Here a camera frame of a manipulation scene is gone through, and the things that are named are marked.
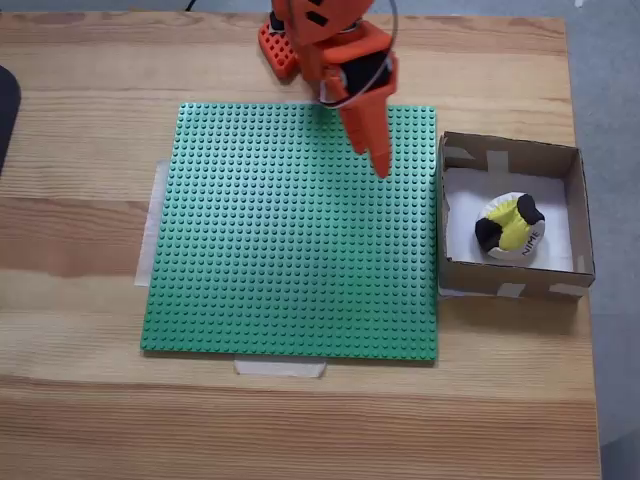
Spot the brown cardboard box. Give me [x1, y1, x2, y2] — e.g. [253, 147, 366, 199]
[437, 130, 597, 303]

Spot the yellow black white fabric ball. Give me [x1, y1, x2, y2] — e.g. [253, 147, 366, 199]
[473, 192, 547, 264]

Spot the translucent masking tape strip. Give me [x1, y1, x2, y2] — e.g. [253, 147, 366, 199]
[134, 158, 174, 289]
[233, 358, 329, 379]

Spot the green studded baseplate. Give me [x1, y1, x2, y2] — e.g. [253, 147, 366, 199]
[139, 102, 440, 369]

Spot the white paper sheet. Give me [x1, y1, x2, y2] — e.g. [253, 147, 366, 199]
[442, 167, 575, 274]

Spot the black rounded flat object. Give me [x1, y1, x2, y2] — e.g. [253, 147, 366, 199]
[0, 64, 24, 177]

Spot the red black servo wire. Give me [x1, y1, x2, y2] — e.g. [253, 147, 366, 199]
[319, 0, 400, 109]

